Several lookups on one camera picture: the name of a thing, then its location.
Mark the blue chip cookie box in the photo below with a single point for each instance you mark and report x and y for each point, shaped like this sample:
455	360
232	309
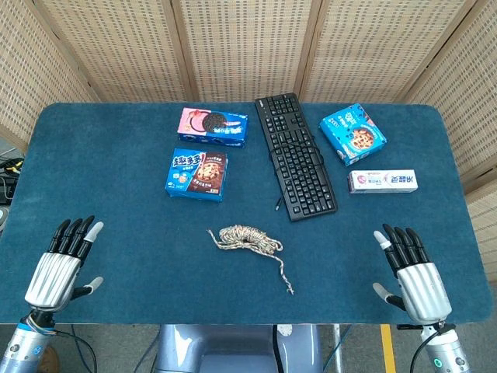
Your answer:
352	134

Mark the woven bamboo folding screen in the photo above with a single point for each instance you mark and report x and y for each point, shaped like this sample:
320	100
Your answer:
240	46

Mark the blue brown chocolate cookie box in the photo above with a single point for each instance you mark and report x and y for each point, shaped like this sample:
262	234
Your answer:
197	174

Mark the silver blue robot torso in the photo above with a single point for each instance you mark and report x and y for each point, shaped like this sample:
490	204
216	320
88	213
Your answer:
237	349

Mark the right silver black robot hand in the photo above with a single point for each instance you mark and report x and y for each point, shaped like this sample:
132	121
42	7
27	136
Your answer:
421	285

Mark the blue table mat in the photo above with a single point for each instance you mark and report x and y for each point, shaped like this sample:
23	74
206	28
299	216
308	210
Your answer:
155	252

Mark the pink blue Oreo cookie box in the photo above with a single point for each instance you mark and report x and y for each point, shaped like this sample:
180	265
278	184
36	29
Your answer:
213	126

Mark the black computer keyboard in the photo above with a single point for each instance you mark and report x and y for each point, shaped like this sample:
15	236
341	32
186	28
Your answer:
295	157

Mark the white toothpaste box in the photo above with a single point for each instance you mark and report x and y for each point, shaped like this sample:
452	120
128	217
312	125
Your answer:
382	181

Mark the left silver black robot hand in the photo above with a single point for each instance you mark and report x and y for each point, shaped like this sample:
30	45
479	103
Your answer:
54	277

